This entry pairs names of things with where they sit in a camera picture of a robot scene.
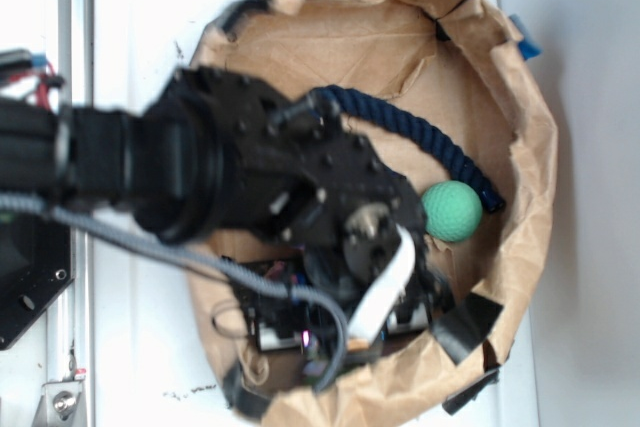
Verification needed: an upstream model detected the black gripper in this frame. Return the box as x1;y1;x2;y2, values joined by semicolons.
234;91;454;346

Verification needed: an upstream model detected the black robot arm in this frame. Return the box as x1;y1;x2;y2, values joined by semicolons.
1;68;453;380

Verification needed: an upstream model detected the green rubber ball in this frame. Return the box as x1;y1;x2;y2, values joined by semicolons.
421;180;482;243

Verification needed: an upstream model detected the brown paper bag bin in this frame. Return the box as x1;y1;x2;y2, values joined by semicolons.
190;0;558;426

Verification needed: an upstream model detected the white plastic tray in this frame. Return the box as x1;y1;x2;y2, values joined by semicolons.
92;0;543;427

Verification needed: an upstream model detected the dark blue rope toy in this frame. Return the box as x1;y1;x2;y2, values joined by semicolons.
313;85;506;213

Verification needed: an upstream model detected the white ribbon cable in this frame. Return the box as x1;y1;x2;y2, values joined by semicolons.
348;225;417;343

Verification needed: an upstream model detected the grey braided cable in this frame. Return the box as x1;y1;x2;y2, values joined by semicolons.
0;194;350;391

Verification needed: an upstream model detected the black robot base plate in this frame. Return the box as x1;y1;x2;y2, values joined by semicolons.
0;213;74;351

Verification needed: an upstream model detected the aluminium frame rail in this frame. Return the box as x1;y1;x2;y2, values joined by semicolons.
32;0;97;426

